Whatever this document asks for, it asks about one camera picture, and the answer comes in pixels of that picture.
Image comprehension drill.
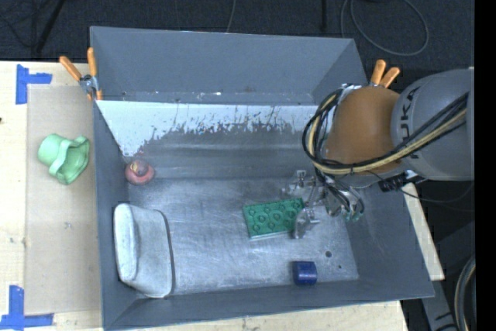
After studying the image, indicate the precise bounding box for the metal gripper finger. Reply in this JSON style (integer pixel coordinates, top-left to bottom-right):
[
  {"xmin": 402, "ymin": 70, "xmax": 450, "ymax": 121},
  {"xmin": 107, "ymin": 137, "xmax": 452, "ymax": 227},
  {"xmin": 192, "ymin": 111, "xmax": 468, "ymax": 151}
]
[
  {"xmin": 284, "ymin": 170, "xmax": 317, "ymax": 203},
  {"xmin": 291, "ymin": 205, "xmax": 322, "ymax": 240}
]

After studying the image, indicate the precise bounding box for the dark green flat block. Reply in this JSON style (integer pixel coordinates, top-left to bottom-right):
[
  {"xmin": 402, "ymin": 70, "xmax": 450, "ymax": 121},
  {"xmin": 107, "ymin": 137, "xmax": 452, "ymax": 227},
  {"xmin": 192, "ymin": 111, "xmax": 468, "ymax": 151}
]
[{"xmin": 242, "ymin": 198, "xmax": 306, "ymax": 242}]

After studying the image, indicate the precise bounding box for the small blue block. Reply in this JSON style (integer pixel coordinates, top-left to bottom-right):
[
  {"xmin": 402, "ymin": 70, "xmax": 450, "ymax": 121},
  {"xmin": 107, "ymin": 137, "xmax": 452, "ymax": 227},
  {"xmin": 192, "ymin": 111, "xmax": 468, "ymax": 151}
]
[{"xmin": 291, "ymin": 260, "xmax": 319, "ymax": 287}]

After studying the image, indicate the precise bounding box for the grey metal bin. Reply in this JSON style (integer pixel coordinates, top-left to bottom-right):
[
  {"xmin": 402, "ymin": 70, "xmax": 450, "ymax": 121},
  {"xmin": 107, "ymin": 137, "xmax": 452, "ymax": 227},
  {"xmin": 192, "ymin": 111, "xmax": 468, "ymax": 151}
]
[{"xmin": 89, "ymin": 26, "xmax": 436, "ymax": 331}]

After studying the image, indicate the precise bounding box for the red round toy fruit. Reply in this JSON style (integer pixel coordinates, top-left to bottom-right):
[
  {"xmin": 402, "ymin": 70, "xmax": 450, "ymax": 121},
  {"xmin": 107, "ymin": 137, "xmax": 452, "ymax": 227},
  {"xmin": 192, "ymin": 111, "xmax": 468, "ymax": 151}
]
[{"xmin": 124, "ymin": 159, "xmax": 157, "ymax": 186}]

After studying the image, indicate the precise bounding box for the light green plastic cup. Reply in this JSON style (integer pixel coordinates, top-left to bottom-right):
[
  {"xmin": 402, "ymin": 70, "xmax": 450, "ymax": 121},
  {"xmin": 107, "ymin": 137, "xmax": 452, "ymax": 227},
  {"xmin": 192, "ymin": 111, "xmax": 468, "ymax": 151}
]
[{"xmin": 37, "ymin": 133, "xmax": 91, "ymax": 185}]

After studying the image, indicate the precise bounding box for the pale cardboard board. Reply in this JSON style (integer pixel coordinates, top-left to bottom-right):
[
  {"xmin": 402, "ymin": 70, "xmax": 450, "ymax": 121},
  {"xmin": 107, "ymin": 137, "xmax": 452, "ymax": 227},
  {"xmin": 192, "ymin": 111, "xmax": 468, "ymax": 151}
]
[{"xmin": 23, "ymin": 84, "xmax": 102, "ymax": 315}]

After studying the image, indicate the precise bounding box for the black cylinder on white bracket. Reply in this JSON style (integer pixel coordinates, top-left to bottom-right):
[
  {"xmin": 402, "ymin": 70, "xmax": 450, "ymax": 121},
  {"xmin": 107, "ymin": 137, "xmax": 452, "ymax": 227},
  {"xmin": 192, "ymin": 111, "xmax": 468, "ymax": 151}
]
[{"xmin": 377, "ymin": 171, "xmax": 419, "ymax": 193}]

